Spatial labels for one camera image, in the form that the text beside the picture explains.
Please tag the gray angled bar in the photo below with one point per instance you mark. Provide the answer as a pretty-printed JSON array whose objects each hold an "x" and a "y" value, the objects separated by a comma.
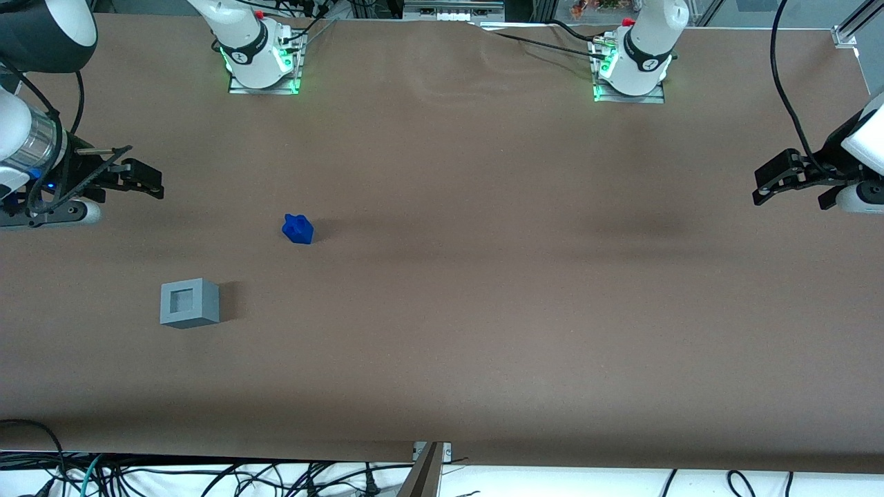
[{"x": 423, "y": 480}]

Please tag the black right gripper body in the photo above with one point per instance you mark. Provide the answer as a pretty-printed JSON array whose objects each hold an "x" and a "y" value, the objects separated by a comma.
[{"x": 77, "y": 172}]

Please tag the brown table cover sheet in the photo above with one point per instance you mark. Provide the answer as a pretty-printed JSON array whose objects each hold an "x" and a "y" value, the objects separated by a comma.
[{"x": 483, "y": 276}]

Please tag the orange background clutter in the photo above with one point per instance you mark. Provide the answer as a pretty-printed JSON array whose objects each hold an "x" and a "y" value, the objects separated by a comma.
[{"x": 594, "y": 8}]

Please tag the small metal bracket plate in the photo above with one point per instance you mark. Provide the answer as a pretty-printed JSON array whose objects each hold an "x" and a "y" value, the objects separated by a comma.
[{"x": 445, "y": 450}]

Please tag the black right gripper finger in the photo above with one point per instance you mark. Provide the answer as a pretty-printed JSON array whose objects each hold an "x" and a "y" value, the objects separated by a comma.
[
  {"x": 148, "y": 190},
  {"x": 141, "y": 170}
]

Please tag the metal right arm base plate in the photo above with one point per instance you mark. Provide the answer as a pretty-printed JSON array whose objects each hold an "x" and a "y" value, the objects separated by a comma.
[{"x": 266, "y": 90}]

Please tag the aluminium frame profile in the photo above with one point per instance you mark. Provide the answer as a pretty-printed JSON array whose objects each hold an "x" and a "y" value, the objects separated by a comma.
[{"x": 853, "y": 27}]

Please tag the blue plastic part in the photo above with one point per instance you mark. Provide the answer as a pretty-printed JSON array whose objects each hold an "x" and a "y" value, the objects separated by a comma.
[{"x": 298, "y": 229}]

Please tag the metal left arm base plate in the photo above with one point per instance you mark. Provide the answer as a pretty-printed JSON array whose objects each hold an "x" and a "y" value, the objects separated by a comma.
[{"x": 632, "y": 99}]

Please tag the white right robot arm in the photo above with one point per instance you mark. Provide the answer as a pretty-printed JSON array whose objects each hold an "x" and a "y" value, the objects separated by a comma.
[{"x": 248, "y": 48}]

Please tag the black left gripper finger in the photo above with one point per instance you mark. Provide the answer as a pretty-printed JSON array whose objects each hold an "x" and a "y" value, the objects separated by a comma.
[
  {"x": 770, "y": 193},
  {"x": 780, "y": 166}
]

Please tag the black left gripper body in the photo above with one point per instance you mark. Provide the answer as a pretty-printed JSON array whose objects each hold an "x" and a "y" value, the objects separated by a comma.
[{"x": 831, "y": 164}]

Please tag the white power strip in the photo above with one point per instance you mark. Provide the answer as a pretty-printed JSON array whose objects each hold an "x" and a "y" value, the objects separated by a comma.
[{"x": 452, "y": 14}]

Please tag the gray cube base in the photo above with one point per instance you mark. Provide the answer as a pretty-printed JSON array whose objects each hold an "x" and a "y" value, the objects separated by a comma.
[{"x": 197, "y": 304}]

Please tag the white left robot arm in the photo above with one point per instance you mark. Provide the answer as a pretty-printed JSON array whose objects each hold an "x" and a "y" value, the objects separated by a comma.
[{"x": 646, "y": 48}]

